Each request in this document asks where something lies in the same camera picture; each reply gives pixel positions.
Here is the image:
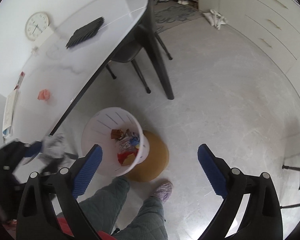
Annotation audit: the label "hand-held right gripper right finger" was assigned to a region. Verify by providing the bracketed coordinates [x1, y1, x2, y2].
[197, 144, 283, 240]

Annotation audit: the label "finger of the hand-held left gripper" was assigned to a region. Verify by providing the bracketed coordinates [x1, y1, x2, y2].
[22, 141, 44, 166]
[39, 152, 79, 177]

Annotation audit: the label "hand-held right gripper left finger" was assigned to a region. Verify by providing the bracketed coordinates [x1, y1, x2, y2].
[16, 144, 103, 240]

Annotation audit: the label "newspaper ball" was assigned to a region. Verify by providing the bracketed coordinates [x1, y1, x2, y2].
[41, 133, 65, 160]

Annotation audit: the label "clear plastic wrapper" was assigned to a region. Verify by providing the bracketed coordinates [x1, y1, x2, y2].
[117, 137, 133, 153]

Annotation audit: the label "white slotted trash bin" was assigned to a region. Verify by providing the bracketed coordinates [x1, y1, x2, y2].
[81, 107, 150, 177]

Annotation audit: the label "person's left leg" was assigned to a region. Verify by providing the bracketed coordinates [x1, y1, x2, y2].
[79, 176, 130, 233]

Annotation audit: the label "person's leg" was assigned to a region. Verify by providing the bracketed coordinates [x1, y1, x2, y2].
[112, 196, 168, 240]
[79, 176, 130, 233]

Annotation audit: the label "white notebook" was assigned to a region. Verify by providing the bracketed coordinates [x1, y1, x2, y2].
[2, 89, 20, 143]

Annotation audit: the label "person's lilac shoe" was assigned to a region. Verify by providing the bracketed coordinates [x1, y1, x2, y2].
[150, 181, 173, 202]

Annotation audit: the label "pink crumpled paper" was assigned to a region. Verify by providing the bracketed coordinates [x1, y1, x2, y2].
[38, 89, 52, 101]

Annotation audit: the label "round brown mat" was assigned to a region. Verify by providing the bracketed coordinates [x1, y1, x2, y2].
[126, 130, 170, 182]

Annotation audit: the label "red and white small box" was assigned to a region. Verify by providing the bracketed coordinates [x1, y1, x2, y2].
[14, 72, 26, 90]

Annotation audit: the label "person's right leg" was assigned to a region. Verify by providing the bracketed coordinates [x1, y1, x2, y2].
[112, 196, 168, 240]

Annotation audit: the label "black metal stand legs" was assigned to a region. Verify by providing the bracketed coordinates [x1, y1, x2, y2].
[280, 151, 300, 209]

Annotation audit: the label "white card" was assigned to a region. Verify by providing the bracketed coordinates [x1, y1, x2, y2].
[35, 27, 55, 47]

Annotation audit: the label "grey chair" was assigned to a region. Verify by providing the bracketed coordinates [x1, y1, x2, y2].
[105, 0, 173, 94]

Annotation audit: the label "black table leg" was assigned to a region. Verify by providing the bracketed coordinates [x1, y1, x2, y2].
[140, 0, 175, 100]

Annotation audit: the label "black foam net sleeve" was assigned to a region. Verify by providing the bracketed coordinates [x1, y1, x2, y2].
[66, 17, 105, 49]

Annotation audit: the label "white cloth bag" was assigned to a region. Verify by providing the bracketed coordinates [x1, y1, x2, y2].
[202, 9, 228, 30]

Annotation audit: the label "grey patterned rug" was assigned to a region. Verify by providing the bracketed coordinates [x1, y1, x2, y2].
[154, 5, 198, 34]

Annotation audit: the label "cream built-in cabinet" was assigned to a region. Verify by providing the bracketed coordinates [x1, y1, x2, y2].
[245, 0, 300, 62]

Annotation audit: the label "round white wall clock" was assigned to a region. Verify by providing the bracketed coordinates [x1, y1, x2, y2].
[24, 11, 50, 40]

